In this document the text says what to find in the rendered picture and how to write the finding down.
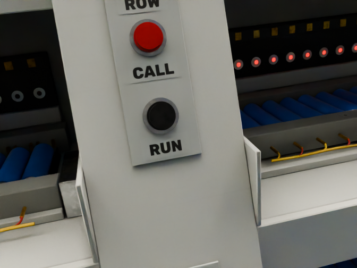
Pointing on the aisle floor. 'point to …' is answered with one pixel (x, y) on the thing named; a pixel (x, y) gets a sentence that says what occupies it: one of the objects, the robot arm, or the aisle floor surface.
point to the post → (247, 254)
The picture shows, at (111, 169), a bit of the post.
